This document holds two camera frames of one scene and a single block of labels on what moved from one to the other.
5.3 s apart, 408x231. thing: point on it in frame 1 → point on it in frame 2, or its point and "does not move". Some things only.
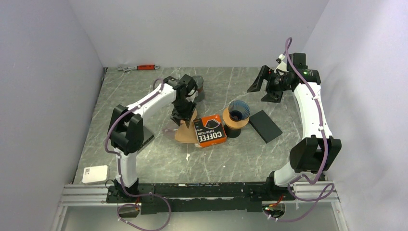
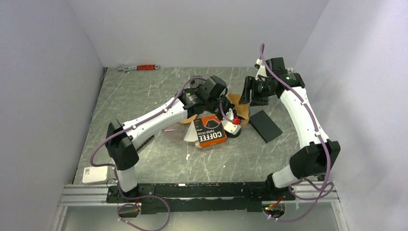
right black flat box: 265,125 does not move
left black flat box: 147,136 does not move
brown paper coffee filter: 183,134 → 242,110
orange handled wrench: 139,67 does not move
